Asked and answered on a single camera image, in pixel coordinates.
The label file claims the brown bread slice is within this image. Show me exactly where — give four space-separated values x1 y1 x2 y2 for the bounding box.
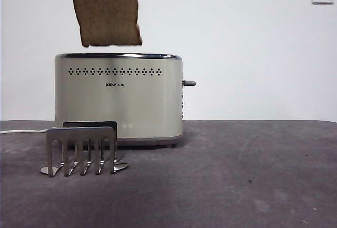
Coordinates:
70 0 143 48

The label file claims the cream two-slot toaster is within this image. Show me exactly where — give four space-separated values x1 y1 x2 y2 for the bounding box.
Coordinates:
54 53 184 149

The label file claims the steel toast rack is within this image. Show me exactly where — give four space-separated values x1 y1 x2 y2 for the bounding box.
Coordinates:
39 121 130 178

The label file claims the white toaster power cable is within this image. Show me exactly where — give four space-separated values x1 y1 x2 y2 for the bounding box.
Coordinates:
0 128 57 135

